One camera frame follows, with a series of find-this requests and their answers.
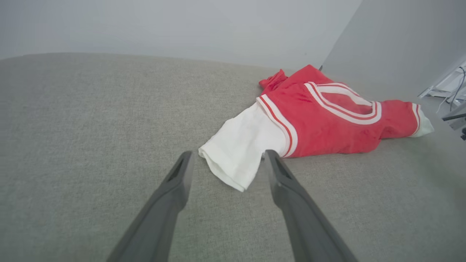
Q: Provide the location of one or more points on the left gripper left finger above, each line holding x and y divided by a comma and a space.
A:
156, 218

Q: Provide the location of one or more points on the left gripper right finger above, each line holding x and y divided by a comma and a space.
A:
305, 225

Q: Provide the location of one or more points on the red and white shirt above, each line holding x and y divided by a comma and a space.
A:
320, 133

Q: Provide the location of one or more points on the grey fabric sofa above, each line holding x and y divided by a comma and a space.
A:
80, 145

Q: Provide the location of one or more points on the dark flat bar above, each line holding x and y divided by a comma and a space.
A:
455, 116

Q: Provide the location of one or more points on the white equipment frame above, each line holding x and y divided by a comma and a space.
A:
446, 87

